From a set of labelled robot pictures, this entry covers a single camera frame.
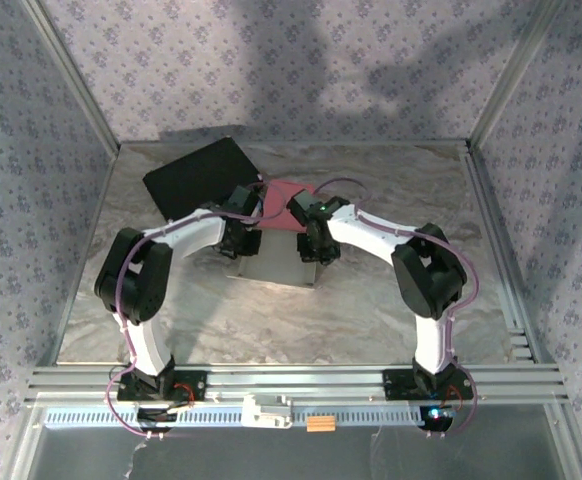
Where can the pink and white paper box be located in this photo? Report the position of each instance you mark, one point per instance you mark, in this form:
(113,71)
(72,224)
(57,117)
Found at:
(278,195)

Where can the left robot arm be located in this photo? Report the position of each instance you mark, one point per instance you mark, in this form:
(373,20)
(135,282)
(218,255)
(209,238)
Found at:
(131,280)

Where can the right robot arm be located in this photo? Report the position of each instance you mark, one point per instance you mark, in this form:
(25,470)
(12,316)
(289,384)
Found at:
(431,275)

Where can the black connector box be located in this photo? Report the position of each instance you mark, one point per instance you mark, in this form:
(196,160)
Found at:
(153,415)

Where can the black case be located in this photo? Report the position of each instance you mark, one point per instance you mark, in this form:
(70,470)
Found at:
(191,175)

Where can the white plastic clip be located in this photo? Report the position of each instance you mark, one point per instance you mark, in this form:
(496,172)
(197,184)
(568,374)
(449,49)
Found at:
(266,412)

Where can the small wooden block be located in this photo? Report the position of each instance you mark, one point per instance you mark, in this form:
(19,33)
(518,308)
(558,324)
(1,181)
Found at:
(321,425)

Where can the black controller with light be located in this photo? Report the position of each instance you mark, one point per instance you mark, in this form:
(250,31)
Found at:
(438,422)

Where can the aluminium frame rail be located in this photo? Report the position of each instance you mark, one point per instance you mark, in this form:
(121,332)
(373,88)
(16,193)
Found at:
(296,382)

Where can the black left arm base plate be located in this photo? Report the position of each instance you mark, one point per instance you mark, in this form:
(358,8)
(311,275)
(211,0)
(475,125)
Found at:
(191,387)

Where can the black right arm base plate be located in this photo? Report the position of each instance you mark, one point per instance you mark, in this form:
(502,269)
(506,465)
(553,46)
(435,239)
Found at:
(396,385)

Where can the aluminium side rail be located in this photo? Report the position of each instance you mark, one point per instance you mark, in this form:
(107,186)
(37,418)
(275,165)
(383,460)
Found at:
(491,220)

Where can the aluminium frame post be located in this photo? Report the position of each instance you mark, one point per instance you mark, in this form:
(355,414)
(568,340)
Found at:
(514,75)
(73,75)

